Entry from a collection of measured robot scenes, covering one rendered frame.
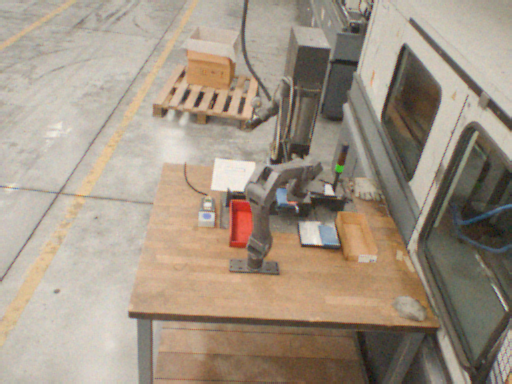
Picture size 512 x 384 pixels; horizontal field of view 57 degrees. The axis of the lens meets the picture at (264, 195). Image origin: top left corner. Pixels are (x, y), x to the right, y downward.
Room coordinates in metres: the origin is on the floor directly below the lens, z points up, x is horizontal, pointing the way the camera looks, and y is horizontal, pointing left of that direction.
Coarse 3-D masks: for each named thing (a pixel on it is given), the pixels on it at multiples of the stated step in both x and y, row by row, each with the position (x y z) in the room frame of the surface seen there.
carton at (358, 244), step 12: (348, 216) 1.74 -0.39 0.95; (360, 216) 1.74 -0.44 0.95; (348, 228) 1.70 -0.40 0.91; (360, 228) 1.72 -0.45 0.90; (348, 240) 1.62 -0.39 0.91; (360, 240) 1.63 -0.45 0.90; (372, 240) 1.57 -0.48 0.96; (348, 252) 1.49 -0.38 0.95; (360, 252) 1.55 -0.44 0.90; (372, 252) 1.53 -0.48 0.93
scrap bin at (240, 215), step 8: (232, 200) 1.70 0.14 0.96; (232, 208) 1.70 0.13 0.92; (240, 208) 1.70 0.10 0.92; (248, 208) 1.71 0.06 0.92; (232, 216) 1.65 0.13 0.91; (240, 216) 1.66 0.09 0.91; (248, 216) 1.67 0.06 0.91; (232, 224) 1.60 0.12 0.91; (240, 224) 1.61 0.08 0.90; (248, 224) 1.62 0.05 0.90; (232, 232) 1.54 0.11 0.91; (240, 232) 1.55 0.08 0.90; (248, 232) 1.56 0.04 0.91; (232, 240) 1.49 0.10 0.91; (240, 240) 1.50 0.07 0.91
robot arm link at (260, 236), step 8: (256, 184) 1.33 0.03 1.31; (248, 192) 1.31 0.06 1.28; (256, 192) 1.30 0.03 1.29; (264, 192) 1.29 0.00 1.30; (248, 200) 1.32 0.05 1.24; (256, 200) 1.29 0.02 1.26; (256, 208) 1.31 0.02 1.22; (264, 208) 1.30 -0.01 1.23; (256, 216) 1.32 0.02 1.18; (264, 216) 1.32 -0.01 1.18; (256, 224) 1.32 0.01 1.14; (264, 224) 1.33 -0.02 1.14; (256, 232) 1.33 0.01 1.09; (264, 232) 1.34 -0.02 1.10; (256, 240) 1.34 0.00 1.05; (264, 240) 1.33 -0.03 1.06; (272, 240) 1.38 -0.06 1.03; (256, 248) 1.35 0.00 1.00; (264, 248) 1.34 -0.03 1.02
